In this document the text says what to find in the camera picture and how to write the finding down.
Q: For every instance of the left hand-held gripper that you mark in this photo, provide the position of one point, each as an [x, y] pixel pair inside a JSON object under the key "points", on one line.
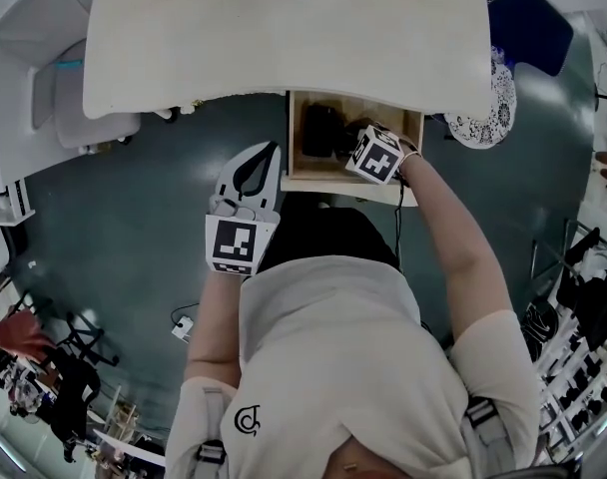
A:
{"points": [[233, 242]]}

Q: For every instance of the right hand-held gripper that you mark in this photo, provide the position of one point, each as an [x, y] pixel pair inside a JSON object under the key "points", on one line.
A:
{"points": [[376, 157]]}

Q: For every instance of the large white wooden drawer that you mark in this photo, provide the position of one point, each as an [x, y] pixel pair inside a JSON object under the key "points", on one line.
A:
{"points": [[313, 172]]}

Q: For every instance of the black cylindrical object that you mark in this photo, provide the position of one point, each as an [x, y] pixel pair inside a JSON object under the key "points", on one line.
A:
{"points": [[318, 130]]}

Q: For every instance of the person's left forearm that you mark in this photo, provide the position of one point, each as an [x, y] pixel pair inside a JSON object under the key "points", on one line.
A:
{"points": [[213, 327]]}

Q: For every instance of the person's right forearm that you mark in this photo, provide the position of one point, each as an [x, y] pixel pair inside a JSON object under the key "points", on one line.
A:
{"points": [[458, 247]]}

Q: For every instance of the cream vanity table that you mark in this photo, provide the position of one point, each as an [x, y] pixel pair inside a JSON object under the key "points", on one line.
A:
{"points": [[283, 33]]}

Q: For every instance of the person's black trousers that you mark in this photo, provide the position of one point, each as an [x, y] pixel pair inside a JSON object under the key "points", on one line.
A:
{"points": [[333, 237]]}

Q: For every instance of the floral patterned round stool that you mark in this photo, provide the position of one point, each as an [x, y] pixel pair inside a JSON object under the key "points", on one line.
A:
{"points": [[503, 113]]}

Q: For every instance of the white power adapter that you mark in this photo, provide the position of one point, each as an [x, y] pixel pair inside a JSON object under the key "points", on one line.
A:
{"points": [[182, 328]]}

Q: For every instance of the grey upholstered chair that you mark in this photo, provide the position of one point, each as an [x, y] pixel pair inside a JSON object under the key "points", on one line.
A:
{"points": [[94, 118]]}

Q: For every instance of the person's white t-shirt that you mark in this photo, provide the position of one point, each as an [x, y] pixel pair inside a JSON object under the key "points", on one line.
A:
{"points": [[333, 357]]}

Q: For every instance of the dark blue chair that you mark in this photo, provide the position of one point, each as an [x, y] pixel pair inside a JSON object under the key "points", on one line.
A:
{"points": [[533, 28]]}

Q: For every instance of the teal comb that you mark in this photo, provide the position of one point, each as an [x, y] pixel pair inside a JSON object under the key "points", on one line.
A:
{"points": [[69, 65]]}

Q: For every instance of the black office chair base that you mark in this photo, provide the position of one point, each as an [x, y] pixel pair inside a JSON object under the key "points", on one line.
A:
{"points": [[84, 339]]}

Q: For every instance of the red cloth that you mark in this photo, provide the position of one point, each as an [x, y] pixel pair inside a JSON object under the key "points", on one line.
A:
{"points": [[19, 335]]}

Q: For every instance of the white display shelf rack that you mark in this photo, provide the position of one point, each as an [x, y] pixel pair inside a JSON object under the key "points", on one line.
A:
{"points": [[578, 367]]}

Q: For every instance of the black metal frame stand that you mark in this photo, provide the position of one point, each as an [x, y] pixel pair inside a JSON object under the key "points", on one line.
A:
{"points": [[545, 262]]}

